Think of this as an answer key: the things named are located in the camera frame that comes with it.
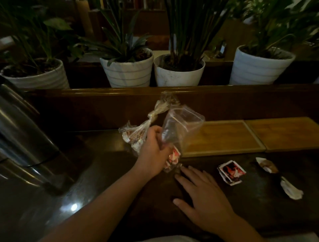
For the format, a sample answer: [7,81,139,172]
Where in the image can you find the red white sachets in bag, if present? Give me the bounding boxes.
[163,147,182,172]

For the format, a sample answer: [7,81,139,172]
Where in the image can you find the broad leaf green plant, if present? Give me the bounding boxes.
[0,0,86,73]

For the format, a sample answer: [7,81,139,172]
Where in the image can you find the white striped plant pot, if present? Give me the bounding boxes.
[99,48,154,88]

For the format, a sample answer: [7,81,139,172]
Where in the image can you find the dark wooden counter rail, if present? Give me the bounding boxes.
[22,84,319,134]

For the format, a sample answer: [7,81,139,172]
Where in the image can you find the bushy green plant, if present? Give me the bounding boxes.
[233,0,319,59]

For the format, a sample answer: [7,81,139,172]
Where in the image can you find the clear plastic bag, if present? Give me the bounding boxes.
[161,105,205,173]

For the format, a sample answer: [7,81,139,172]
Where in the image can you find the crumpled white wrapper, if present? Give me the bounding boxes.
[280,176,304,200]

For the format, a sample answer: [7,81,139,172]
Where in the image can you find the spiky leaf green plant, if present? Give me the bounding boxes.
[79,0,153,67]

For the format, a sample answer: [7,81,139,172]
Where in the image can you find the wooden tray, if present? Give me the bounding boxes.
[183,120,267,158]
[245,116,319,153]

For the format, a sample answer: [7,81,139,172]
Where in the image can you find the red white sachet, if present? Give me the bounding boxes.
[221,160,247,182]
[217,167,243,186]

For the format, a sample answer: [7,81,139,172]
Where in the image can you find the tall stemmed green plant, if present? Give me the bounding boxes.
[163,0,231,71]

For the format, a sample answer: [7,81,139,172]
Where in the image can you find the torn brown white sachet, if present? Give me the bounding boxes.
[256,157,279,174]

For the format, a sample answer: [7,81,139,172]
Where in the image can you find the twisted plastic bag of sachets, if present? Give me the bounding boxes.
[118,91,180,154]

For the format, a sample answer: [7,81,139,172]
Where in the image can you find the person's right forearm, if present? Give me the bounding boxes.
[216,213,265,242]

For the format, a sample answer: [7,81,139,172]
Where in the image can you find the person's left forearm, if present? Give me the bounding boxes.
[37,161,155,242]

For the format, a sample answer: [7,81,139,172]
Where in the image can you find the large white ribbed plant pot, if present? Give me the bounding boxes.
[229,45,296,86]

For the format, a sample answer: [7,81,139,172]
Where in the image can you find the stainless steel appliance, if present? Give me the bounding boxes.
[0,75,76,193]

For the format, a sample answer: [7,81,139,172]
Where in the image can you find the person's right hand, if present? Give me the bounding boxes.
[173,165,238,235]

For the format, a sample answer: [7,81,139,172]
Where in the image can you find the person's left hand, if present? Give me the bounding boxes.
[135,125,175,179]

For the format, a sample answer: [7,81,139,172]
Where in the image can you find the plain white plant pot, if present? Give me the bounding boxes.
[154,54,206,87]

